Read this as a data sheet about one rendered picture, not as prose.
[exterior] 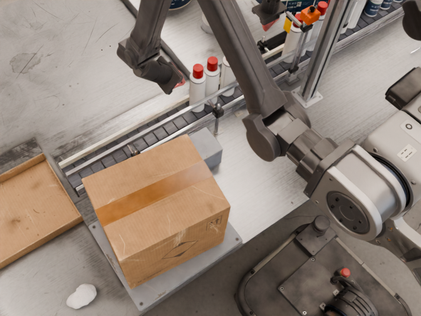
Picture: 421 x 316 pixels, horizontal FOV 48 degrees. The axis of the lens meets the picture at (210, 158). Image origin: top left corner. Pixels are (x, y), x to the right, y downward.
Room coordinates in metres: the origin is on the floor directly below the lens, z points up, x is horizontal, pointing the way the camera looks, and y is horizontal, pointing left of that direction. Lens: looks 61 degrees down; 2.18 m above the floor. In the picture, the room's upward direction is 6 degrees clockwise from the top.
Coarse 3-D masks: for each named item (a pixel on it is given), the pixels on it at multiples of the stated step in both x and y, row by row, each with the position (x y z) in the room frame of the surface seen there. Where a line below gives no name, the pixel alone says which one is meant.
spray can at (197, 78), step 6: (198, 66) 0.93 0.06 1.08; (192, 72) 0.92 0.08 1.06; (198, 72) 0.91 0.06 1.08; (192, 78) 0.91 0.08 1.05; (198, 78) 0.91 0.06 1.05; (204, 78) 0.92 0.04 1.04; (192, 84) 0.91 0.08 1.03; (198, 84) 0.90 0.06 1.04; (204, 84) 0.92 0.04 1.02; (192, 90) 0.91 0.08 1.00; (198, 90) 0.90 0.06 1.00; (204, 90) 0.92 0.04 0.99; (192, 96) 0.91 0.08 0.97; (198, 96) 0.90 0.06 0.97; (204, 96) 0.92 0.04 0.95; (192, 102) 0.91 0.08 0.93; (198, 108) 0.90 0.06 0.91
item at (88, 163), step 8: (312, 40) 1.20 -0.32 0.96; (304, 48) 1.17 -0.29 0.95; (288, 56) 1.12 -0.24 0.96; (272, 64) 1.08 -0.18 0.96; (224, 88) 0.95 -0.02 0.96; (208, 96) 0.92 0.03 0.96; (216, 96) 0.93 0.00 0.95; (192, 104) 0.88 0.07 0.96; (200, 104) 0.89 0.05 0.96; (184, 112) 0.85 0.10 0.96; (168, 120) 0.81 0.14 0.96; (152, 128) 0.77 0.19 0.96; (136, 136) 0.74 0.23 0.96; (144, 136) 0.75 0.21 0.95; (120, 144) 0.71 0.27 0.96; (104, 152) 0.67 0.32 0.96; (112, 152) 0.68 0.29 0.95; (96, 160) 0.65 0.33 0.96; (80, 168) 0.61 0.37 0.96
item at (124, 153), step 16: (352, 32) 1.35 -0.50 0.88; (288, 64) 1.16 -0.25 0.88; (240, 96) 0.99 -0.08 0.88; (176, 112) 0.90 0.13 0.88; (192, 112) 0.91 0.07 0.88; (208, 112) 0.91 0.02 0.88; (144, 128) 0.82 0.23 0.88; (160, 128) 0.83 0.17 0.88; (176, 128) 0.84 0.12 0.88; (112, 144) 0.75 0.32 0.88; (144, 144) 0.76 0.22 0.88; (80, 160) 0.68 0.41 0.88; (112, 160) 0.69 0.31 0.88; (80, 176) 0.63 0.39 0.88
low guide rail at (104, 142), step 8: (280, 48) 1.20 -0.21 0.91; (264, 56) 1.15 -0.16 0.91; (176, 104) 0.91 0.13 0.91; (160, 112) 0.87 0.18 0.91; (144, 120) 0.83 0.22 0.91; (128, 128) 0.80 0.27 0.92; (136, 128) 0.81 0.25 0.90; (112, 136) 0.76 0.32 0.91; (120, 136) 0.77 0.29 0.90; (96, 144) 0.72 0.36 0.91; (104, 144) 0.73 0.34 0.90; (80, 152) 0.69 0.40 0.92; (88, 152) 0.70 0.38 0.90; (64, 160) 0.66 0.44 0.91; (72, 160) 0.66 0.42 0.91
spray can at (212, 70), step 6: (210, 60) 0.96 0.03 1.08; (216, 60) 0.96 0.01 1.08; (210, 66) 0.95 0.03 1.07; (216, 66) 0.95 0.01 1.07; (204, 72) 0.95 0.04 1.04; (210, 72) 0.94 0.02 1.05; (216, 72) 0.95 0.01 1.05; (210, 78) 0.94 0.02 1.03; (216, 78) 0.94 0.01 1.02; (210, 84) 0.94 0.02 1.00; (216, 84) 0.94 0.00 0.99; (210, 90) 0.94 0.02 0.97; (216, 90) 0.95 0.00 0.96; (216, 102) 0.95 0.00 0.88
